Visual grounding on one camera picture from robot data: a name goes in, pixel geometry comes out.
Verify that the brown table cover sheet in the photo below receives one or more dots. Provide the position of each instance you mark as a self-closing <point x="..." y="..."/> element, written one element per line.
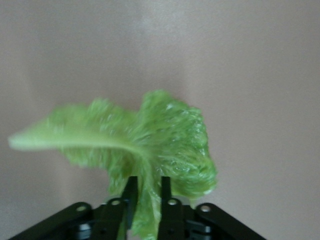
<point x="225" y="50"/>

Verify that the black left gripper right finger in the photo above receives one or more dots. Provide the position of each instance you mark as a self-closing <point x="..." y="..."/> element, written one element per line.
<point x="180" y="222"/>

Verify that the green lettuce leaf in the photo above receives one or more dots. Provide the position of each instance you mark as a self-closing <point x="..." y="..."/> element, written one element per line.
<point x="162" y="140"/>

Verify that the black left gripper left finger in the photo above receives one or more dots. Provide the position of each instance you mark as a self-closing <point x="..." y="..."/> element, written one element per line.
<point x="105" y="220"/>

